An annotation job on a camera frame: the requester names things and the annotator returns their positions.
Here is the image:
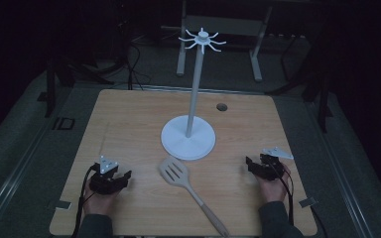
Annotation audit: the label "grey metal frame stand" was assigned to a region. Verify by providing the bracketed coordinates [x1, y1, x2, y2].
[176, 0, 274, 83]

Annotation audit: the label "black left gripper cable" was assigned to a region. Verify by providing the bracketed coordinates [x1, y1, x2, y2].
[70, 164, 99, 238]

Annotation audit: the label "grey tape piece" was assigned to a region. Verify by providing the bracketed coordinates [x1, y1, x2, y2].
[299, 196, 318, 208]

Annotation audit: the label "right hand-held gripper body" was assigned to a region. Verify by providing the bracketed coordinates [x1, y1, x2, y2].
[256, 146, 295, 181]

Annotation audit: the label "person's right hand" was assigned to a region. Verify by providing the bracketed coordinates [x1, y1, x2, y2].
[256, 163, 293, 203]

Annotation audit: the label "beige slotted spatula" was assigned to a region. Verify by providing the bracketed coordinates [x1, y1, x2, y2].
[159, 156, 230, 238]

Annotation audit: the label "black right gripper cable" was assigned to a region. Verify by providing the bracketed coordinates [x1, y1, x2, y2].
[277, 170, 296, 226]

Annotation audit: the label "dark metal stand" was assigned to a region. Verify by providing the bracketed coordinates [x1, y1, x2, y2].
[267, 31, 334, 134]

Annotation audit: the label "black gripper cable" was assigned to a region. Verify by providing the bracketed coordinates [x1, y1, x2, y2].
[277, 170, 296, 226]
[70, 164, 99, 238]

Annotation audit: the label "black floor cables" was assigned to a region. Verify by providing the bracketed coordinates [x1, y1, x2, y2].
[124, 38, 152, 91]

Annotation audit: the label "person's left hand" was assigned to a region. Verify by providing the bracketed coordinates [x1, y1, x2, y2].
[82, 183, 121, 216]

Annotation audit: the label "white hook stand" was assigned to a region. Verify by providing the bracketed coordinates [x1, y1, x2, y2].
[160, 27, 227, 162]

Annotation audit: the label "dark tripod stand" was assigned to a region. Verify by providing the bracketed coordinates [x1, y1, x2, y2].
[44, 56, 115, 119]

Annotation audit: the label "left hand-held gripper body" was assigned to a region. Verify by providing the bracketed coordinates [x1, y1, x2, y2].
[88, 155, 124, 195]

